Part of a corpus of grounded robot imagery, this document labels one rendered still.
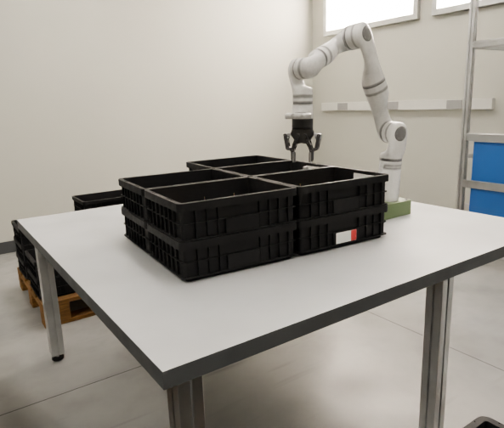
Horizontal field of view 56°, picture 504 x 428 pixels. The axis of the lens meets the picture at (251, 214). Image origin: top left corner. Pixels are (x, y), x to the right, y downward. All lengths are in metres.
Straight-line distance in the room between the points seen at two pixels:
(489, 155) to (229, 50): 2.89
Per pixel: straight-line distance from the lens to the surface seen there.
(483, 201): 3.62
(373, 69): 1.94
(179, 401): 1.07
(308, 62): 1.67
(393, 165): 2.04
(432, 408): 1.83
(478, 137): 3.59
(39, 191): 4.53
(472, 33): 3.65
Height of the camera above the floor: 1.19
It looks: 13 degrees down
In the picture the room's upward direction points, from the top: 2 degrees counter-clockwise
